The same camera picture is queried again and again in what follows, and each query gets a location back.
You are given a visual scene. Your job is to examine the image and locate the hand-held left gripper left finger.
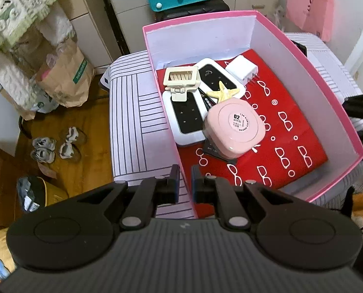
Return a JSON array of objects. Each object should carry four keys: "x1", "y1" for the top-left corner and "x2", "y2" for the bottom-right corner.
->
[{"x1": 76, "y1": 164, "x2": 181, "y2": 231}]

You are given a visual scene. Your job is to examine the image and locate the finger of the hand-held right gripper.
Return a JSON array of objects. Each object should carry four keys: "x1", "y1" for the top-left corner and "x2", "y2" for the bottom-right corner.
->
[{"x1": 342, "y1": 93, "x2": 363, "y2": 141}]

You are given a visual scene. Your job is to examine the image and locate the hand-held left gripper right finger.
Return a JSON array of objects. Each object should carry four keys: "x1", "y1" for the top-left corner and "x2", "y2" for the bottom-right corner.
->
[{"x1": 190, "y1": 165, "x2": 295, "y2": 231}]

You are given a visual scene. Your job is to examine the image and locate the pink round case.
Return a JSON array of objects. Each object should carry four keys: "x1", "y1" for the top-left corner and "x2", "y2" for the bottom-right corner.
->
[{"x1": 202, "y1": 98, "x2": 266, "y2": 160}]

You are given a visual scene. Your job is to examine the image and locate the pink cardboard box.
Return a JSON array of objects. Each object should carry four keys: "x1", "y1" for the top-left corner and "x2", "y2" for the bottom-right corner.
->
[{"x1": 142, "y1": 10, "x2": 363, "y2": 219}]

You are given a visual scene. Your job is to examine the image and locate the cream starfish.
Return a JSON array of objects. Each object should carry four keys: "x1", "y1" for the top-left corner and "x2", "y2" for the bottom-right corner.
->
[{"x1": 206, "y1": 80, "x2": 242, "y2": 102}]

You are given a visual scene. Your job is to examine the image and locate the beige hair claw clip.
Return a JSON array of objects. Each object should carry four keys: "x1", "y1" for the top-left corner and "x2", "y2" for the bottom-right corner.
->
[{"x1": 162, "y1": 65, "x2": 199, "y2": 103}]

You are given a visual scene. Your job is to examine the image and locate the white portable router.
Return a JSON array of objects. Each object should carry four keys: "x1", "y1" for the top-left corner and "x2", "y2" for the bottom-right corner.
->
[
  {"x1": 162, "y1": 90, "x2": 211, "y2": 146},
  {"x1": 195, "y1": 58, "x2": 247, "y2": 100}
]

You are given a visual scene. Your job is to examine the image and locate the white charger plug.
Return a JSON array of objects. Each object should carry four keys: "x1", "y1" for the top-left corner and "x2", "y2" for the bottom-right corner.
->
[{"x1": 225, "y1": 55, "x2": 259, "y2": 86}]

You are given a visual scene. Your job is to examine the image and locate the black card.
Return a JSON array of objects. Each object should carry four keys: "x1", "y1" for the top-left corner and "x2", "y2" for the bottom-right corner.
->
[{"x1": 203, "y1": 139, "x2": 239, "y2": 161}]

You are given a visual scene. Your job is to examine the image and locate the striped white cloth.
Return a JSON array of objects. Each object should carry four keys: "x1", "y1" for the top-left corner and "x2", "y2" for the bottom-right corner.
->
[{"x1": 100, "y1": 32, "x2": 363, "y2": 220}]

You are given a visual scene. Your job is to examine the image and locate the black flat device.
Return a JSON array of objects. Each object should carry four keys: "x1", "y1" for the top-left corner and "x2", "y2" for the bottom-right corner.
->
[{"x1": 291, "y1": 40, "x2": 309, "y2": 57}]

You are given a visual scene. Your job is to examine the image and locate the pink paper bag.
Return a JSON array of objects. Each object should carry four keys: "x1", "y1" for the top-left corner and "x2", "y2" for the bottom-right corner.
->
[{"x1": 285, "y1": 0, "x2": 335, "y2": 42}]

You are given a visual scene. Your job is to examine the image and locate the yellow container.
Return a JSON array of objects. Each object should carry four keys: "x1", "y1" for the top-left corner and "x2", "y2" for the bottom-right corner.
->
[{"x1": 32, "y1": 177, "x2": 69, "y2": 209}]

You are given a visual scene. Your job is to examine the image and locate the grey sneaker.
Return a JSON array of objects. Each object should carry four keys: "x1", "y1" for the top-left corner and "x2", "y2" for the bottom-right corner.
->
[
  {"x1": 32, "y1": 137, "x2": 57, "y2": 152},
  {"x1": 30, "y1": 148, "x2": 56, "y2": 163}
]

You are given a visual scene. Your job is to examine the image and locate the grey plastic packet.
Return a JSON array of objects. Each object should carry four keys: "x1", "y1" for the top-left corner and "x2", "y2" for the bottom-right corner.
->
[{"x1": 17, "y1": 175, "x2": 43, "y2": 213}]

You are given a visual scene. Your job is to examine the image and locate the brown paper bag green label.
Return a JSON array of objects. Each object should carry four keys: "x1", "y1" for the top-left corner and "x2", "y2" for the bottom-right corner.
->
[{"x1": 38, "y1": 38, "x2": 95, "y2": 108}]

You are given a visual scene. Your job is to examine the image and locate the white green plastic bag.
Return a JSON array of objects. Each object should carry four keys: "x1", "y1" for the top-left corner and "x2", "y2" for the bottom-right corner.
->
[{"x1": 32, "y1": 85, "x2": 60, "y2": 113}]

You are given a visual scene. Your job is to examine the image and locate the black stool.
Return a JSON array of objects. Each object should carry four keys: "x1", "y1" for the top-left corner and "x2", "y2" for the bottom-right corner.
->
[{"x1": 155, "y1": 0, "x2": 231, "y2": 24}]

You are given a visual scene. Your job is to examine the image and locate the plain brown paper bag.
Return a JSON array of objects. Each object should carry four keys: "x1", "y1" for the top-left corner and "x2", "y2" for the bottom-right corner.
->
[{"x1": 0, "y1": 87, "x2": 37, "y2": 121}]

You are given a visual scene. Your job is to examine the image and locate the white knitted towel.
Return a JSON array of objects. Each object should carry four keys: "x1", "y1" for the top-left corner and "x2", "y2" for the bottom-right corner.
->
[{"x1": 0, "y1": 4, "x2": 77, "y2": 111}]

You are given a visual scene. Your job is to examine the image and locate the cream blanket green trim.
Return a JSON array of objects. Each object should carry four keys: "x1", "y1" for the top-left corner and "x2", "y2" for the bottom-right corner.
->
[{"x1": 0, "y1": 0, "x2": 65, "y2": 62}]

